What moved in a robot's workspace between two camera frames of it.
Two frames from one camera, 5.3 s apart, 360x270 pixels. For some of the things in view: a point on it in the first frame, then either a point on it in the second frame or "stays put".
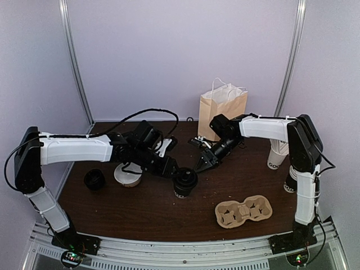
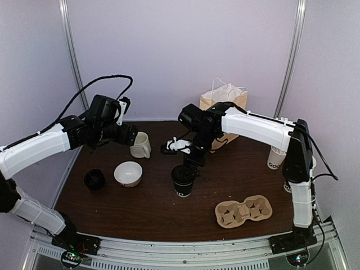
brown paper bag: x=225 y=99 stays put
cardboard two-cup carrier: x=232 y=215 stays put
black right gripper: x=206 y=154 → x=201 y=161
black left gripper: x=165 y=169 → x=122 y=138
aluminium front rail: x=244 y=253 stays put
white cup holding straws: x=279 y=151 stays put
